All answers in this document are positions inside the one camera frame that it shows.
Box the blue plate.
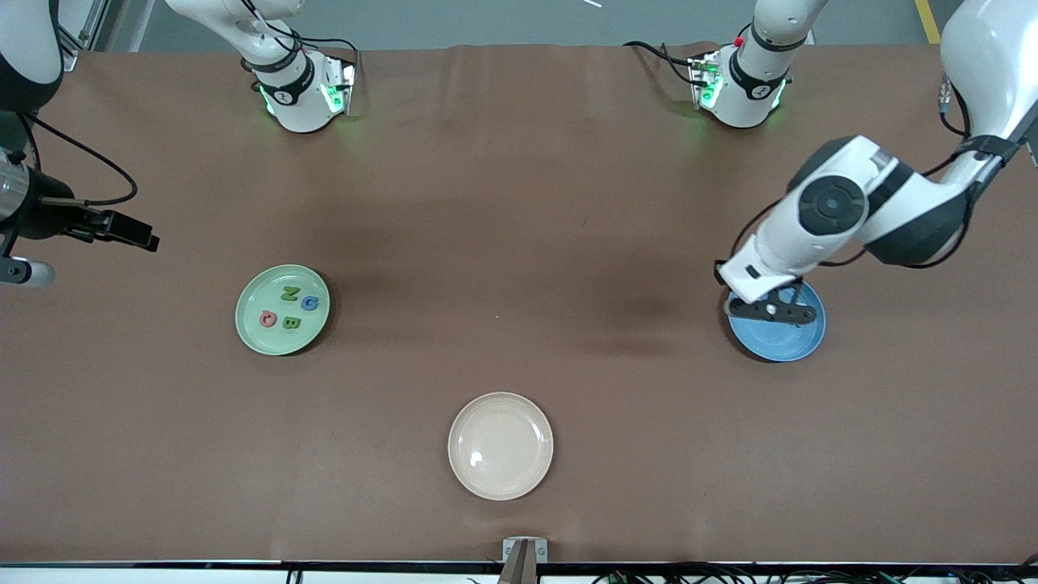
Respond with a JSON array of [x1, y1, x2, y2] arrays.
[[727, 276, 827, 363]]

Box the green plate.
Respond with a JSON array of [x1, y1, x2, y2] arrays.
[[234, 264, 332, 357]]

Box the brown table cover mat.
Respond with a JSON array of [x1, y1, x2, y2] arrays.
[[0, 42, 1038, 565]]

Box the yellow floor tape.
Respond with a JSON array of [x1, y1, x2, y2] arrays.
[[915, 0, 943, 44]]

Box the beige plate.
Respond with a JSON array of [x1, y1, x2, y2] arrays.
[[448, 392, 555, 501]]

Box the white left camera bracket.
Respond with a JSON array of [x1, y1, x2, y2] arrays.
[[717, 234, 805, 305]]

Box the aluminium frame profile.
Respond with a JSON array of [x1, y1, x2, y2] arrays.
[[57, 0, 110, 72]]

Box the black right base cable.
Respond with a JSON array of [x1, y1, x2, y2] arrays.
[[280, 28, 363, 82]]

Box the black base cable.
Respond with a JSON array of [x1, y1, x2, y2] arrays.
[[280, 28, 363, 82], [623, 41, 698, 86]]

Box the black left base cable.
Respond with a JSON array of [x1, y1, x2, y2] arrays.
[[623, 41, 698, 86]]

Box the white table edge rail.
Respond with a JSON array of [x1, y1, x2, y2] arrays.
[[0, 560, 1038, 584]]

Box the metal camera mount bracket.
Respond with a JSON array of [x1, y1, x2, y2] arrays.
[[502, 538, 548, 584]]

